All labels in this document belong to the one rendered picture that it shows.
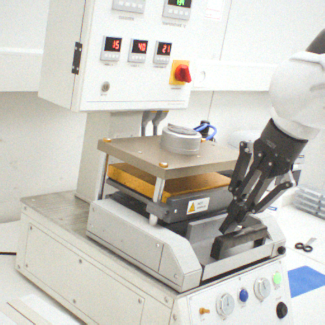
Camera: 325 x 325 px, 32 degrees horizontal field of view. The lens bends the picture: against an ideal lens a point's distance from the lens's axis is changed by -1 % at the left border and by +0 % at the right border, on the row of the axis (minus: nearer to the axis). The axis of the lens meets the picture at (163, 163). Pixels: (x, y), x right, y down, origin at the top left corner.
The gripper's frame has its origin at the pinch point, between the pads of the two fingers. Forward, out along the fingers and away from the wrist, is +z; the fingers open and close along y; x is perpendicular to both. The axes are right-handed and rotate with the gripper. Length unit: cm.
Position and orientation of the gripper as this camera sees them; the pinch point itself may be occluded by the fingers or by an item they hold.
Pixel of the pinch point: (233, 217)
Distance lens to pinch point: 108.1
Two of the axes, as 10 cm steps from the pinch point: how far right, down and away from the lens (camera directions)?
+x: 6.8, -0.8, 7.3
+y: 6.1, 6.2, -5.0
